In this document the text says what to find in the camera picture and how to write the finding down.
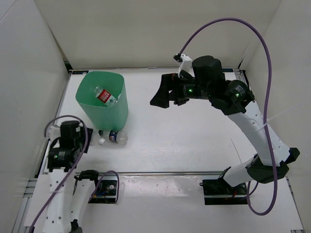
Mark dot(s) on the green plastic bin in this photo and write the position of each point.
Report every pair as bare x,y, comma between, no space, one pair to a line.
104,118

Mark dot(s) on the blue white label clear bottle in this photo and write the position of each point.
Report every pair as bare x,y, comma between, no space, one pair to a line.
97,140

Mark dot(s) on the red label plastic bottle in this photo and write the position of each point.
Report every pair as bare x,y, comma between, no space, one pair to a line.
104,96

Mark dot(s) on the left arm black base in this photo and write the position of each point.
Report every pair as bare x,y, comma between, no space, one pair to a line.
107,189

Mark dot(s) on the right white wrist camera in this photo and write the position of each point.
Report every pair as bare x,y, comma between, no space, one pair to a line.
185,63

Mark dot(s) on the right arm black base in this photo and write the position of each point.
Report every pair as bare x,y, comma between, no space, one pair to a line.
218,192

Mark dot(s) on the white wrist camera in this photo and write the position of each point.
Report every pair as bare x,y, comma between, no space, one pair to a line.
185,63
53,132

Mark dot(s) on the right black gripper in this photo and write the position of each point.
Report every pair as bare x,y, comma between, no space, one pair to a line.
170,82

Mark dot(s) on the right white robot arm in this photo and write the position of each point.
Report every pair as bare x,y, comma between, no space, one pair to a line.
272,157

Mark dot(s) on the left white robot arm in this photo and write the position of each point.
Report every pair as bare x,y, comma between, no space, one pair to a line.
69,194

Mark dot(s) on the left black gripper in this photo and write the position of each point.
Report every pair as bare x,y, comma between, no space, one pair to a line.
82,133

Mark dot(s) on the Pepsi label plastic bottle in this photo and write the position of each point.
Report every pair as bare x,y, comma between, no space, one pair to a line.
113,136

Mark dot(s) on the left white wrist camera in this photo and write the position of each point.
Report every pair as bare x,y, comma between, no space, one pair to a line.
53,132

